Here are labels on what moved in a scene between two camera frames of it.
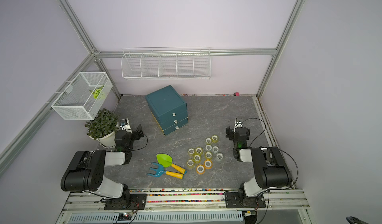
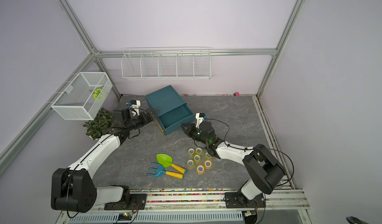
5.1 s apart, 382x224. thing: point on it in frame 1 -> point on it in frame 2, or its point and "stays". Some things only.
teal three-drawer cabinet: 168,109 stays
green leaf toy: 96,91 stays
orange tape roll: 208,164 stays
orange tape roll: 200,169 stays
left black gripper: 136,135 -> 146,120
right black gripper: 230,133 -> 189,131
